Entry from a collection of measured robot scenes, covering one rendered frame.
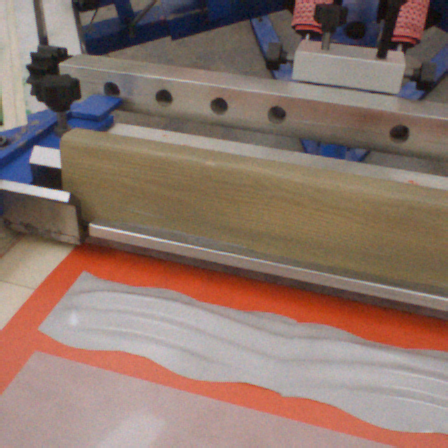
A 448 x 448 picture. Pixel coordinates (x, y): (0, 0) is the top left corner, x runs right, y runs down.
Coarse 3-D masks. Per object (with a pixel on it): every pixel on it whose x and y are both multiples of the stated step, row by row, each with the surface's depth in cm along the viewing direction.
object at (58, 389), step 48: (48, 288) 39; (192, 288) 40; (240, 288) 41; (288, 288) 41; (0, 336) 35; (48, 336) 35; (0, 384) 32; (48, 384) 32; (96, 384) 32; (144, 384) 32; (192, 384) 32; (240, 384) 33; (0, 432) 29; (48, 432) 29; (96, 432) 29; (144, 432) 29; (192, 432) 29; (240, 432) 30
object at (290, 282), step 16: (96, 240) 43; (160, 256) 42; (176, 256) 41; (224, 272) 41; (240, 272) 40; (256, 272) 40; (304, 288) 39; (320, 288) 39; (336, 288) 39; (384, 304) 38; (400, 304) 38
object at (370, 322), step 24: (312, 312) 39; (336, 312) 39; (360, 312) 39; (384, 312) 39; (360, 336) 37; (384, 336) 37; (408, 336) 37; (432, 336) 37; (288, 408) 31; (312, 408) 31; (336, 408) 31; (288, 432) 30; (312, 432) 30; (336, 432) 30; (360, 432) 30; (384, 432) 30; (408, 432) 30
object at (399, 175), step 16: (112, 128) 57; (128, 128) 57; (144, 128) 57; (192, 144) 55; (208, 144) 55; (224, 144) 55; (240, 144) 55; (288, 160) 53; (304, 160) 53; (320, 160) 53; (336, 160) 53; (368, 176) 51; (384, 176) 51; (400, 176) 51; (416, 176) 51; (432, 176) 51; (0, 224) 41; (0, 240) 41; (16, 240) 44; (0, 256) 42
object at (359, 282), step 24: (120, 240) 39; (144, 240) 38; (168, 240) 38; (192, 240) 38; (240, 264) 37; (264, 264) 37; (288, 264) 36; (312, 264) 37; (360, 288) 35; (384, 288) 35; (408, 288) 35; (432, 288) 35
